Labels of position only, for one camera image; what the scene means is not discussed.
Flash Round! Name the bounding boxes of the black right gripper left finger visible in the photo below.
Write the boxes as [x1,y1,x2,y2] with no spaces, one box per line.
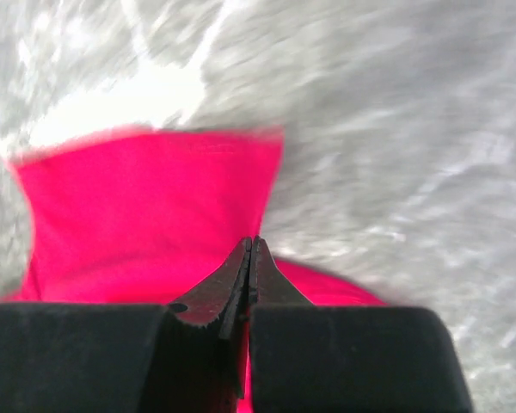
[168,238,252,340]

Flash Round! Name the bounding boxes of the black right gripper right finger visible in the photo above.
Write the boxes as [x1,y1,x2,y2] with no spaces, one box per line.
[249,236,316,321]

